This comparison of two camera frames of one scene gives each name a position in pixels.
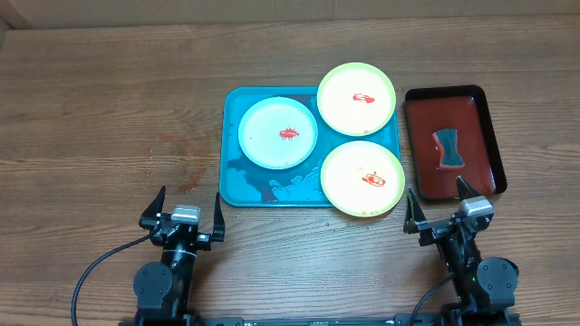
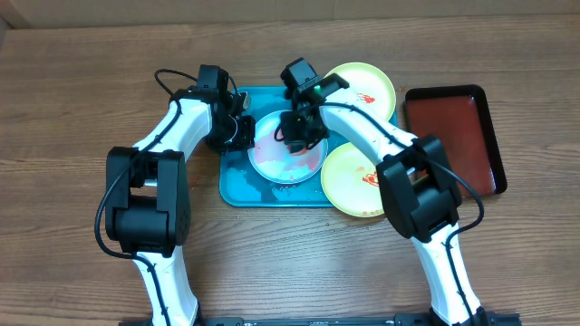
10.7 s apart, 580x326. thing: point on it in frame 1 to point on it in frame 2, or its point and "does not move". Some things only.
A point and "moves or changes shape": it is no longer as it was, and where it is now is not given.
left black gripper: x=202 y=242 to x=246 y=141
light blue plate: x=277 y=133 moves or changes shape
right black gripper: x=447 y=228 to x=298 y=137
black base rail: x=397 y=320 does not move
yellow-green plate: x=362 y=178 does not move
